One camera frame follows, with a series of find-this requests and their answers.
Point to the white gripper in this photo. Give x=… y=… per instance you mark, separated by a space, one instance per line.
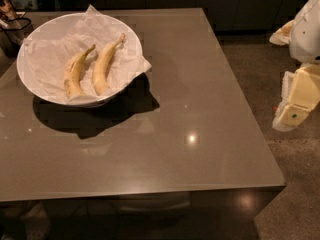
x=306 y=34

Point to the yellow banana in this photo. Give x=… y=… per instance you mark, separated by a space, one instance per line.
x=72 y=73
x=100 y=71

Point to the white bowl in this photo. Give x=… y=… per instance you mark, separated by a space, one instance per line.
x=33 y=74

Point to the white paper liner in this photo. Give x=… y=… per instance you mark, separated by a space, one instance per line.
x=53 y=60

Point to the brown object at table corner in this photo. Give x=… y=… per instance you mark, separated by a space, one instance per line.
x=8 y=16

